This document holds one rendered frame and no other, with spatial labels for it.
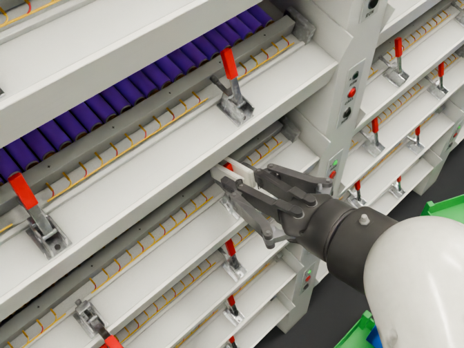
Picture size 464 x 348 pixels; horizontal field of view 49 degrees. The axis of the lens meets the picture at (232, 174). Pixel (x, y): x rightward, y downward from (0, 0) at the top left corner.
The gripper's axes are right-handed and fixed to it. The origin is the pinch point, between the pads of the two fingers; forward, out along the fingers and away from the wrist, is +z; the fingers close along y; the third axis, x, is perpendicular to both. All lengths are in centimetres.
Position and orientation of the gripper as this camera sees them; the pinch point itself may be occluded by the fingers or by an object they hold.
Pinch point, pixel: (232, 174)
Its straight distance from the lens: 74.1
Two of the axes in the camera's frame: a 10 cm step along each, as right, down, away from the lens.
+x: -1.7, -7.5, -6.4
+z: -6.8, -3.8, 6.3
